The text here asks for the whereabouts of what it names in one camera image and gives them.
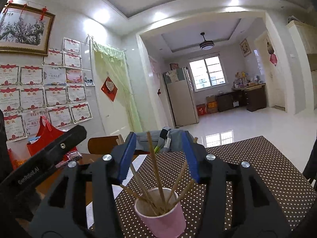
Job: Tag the red felt tote bag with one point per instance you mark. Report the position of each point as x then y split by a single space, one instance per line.
49 138

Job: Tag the grey jacket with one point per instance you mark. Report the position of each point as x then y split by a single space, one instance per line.
173 138

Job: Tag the cluster of small colourful items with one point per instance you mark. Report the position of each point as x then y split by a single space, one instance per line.
247 80

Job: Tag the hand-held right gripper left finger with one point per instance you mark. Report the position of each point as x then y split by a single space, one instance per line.
126 158

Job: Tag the group of award certificates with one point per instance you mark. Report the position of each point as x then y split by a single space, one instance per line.
37 96

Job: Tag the orange cardboard box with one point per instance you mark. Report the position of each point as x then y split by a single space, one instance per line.
212 107

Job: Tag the clear plastic packet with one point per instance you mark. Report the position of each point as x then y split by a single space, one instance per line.
71 157

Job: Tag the cream door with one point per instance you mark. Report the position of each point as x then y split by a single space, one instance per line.
267 84

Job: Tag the wooden chair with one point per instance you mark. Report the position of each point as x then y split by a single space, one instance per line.
104 145

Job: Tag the red printed box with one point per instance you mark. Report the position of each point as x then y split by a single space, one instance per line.
174 66

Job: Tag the small framed wall picture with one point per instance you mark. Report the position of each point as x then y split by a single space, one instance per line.
245 47

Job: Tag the red diamond door decoration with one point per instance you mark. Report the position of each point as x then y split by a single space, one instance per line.
108 88

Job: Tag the small wall photo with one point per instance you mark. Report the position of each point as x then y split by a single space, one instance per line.
90 82

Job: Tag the ceiling fan lamp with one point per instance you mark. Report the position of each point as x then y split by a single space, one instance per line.
206 45

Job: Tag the pink cup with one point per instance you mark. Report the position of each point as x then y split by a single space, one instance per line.
163 223

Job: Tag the bunch of wooden chopsticks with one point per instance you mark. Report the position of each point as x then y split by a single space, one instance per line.
156 168

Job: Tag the white tall cabinet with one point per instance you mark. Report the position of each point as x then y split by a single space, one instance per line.
304 42

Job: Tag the grey bundle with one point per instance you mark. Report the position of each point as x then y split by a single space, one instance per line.
294 19

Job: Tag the brown cardboard box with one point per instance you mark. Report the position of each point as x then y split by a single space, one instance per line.
211 99

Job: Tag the hanging pink door ornament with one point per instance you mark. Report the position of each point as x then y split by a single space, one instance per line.
272 57

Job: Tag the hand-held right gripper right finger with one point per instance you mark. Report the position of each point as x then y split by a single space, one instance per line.
192 156

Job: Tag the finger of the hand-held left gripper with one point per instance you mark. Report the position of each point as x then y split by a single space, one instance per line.
66 141

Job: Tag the window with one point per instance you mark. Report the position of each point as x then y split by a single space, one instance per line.
206 73

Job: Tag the white door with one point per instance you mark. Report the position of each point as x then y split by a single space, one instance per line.
109 116

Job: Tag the dark jacket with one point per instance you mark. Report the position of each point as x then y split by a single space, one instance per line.
312 163

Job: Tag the light green curtain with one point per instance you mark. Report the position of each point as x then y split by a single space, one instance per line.
118 79

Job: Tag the large framed tree picture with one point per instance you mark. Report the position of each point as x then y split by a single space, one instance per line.
24 29

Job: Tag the brown polka-dot tablecloth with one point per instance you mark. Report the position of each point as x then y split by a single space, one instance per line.
247 178

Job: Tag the red cardboard box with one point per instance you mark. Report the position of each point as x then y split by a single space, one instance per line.
201 109

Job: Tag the dark wooden desk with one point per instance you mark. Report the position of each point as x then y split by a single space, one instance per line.
252 99

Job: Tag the silver refrigerator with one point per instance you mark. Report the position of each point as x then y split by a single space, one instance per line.
180 101

